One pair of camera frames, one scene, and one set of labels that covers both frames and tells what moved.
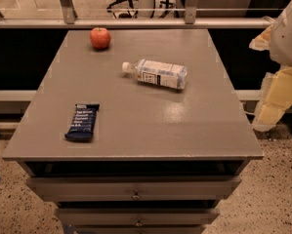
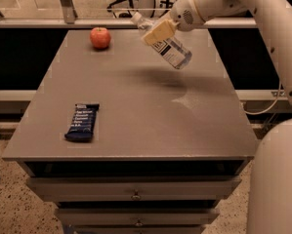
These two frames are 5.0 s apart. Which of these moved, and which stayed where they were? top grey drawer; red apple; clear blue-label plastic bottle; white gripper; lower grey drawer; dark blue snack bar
Moved: white gripper; clear blue-label plastic bottle
Stayed: top grey drawer; lower grey drawer; red apple; dark blue snack bar
